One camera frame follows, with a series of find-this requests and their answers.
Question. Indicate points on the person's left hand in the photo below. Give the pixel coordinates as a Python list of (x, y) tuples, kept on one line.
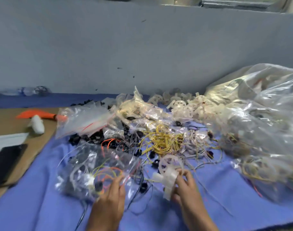
[(108, 209)]

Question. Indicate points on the person's right hand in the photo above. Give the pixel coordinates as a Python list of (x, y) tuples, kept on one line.
[(194, 209)]

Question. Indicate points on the red-zip plastic bag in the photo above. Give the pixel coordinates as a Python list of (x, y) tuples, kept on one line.
[(84, 173)]

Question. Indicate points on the pile of black plastic rings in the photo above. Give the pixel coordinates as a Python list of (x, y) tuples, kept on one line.
[(76, 139)]

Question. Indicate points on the stack of plastic bags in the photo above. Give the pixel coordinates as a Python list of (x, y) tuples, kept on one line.
[(84, 120)]

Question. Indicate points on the pile of white plastic wheels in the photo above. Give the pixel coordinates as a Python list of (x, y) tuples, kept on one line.
[(185, 105)]

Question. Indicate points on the pile of large plastic bags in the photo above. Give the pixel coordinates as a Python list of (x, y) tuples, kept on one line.
[(262, 117)]

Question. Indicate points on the blue cloth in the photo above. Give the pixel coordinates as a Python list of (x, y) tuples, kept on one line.
[(26, 209)]

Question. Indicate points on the white handheld device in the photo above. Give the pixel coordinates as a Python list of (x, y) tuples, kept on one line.
[(37, 125)]

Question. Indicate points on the black smartphone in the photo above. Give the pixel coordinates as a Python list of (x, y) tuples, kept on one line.
[(7, 163)]

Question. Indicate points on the orange tie bundle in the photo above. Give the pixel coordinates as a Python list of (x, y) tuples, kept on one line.
[(35, 114)]

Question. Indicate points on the white paper sheet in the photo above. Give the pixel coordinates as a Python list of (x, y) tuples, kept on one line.
[(7, 140)]

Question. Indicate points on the brown cardboard sheet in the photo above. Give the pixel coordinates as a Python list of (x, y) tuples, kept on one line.
[(16, 127)]

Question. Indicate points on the black round wheel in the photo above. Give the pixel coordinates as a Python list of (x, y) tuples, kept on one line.
[(40, 91)]

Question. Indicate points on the clear plastic water bottle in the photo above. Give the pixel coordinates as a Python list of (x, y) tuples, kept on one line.
[(16, 91)]

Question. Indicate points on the window frame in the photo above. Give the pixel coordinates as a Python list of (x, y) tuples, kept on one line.
[(233, 3)]

